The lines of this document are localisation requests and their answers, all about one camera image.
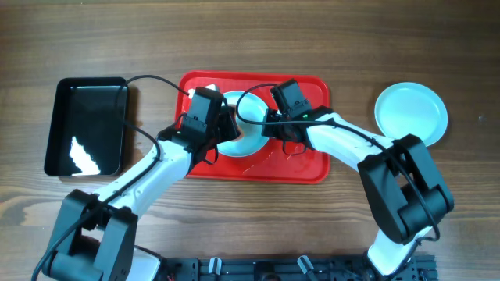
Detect black water basin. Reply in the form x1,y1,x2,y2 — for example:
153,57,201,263
44,77,128,176

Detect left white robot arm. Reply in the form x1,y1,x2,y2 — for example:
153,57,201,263
31,105,240,281

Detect red plastic tray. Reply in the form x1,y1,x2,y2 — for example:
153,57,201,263
179,70,330,184

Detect light blue plate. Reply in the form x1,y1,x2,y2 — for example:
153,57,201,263
374,82,448,146
218,93,269,158

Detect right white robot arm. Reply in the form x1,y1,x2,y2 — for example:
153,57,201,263
262,106,454,279

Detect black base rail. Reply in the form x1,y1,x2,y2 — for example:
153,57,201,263
156,255,439,281

